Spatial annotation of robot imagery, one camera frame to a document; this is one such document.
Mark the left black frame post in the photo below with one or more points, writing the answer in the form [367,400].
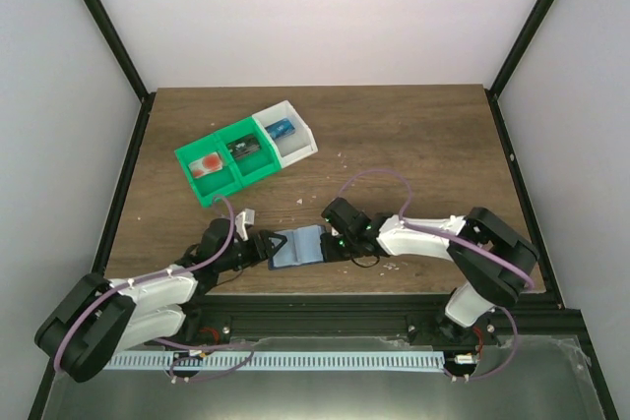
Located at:
[117,47]

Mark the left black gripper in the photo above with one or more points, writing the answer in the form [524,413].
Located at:
[269,250]

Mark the light blue slotted cable duct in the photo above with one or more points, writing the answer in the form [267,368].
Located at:
[397,361]

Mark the green bin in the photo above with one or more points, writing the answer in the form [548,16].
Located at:
[224,182]
[257,166]

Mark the black frame post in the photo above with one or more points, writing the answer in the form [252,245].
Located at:
[117,47]
[520,46]

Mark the blue leather card holder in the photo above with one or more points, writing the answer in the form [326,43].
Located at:
[301,249]

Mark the white bin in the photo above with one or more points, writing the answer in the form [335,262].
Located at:
[294,148]

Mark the right black frame post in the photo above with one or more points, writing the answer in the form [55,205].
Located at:
[520,46]

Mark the left black side rail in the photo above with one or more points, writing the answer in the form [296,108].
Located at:
[109,231]

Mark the right black side rail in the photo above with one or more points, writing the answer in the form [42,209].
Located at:
[552,292]

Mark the white red credit card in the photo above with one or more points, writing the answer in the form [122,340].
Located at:
[206,165]

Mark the middle green bin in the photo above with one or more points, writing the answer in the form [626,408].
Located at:
[257,166]

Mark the blue credit card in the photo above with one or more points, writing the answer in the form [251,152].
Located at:
[280,129]

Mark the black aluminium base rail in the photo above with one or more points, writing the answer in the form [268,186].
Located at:
[411,317]

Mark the black side rail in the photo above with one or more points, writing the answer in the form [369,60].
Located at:
[552,292]
[109,231]

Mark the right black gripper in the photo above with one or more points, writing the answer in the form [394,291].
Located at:
[329,253]

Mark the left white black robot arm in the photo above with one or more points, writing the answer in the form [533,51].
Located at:
[101,317]

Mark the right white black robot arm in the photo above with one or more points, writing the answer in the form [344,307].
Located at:
[495,259]

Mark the black credit card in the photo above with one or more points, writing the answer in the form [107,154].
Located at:
[243,146]

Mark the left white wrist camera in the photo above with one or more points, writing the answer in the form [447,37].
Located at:
[243,221]

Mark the grey metal sheet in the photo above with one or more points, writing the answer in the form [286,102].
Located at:
[549,378]

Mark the left green bin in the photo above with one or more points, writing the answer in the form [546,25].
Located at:
[224,182]

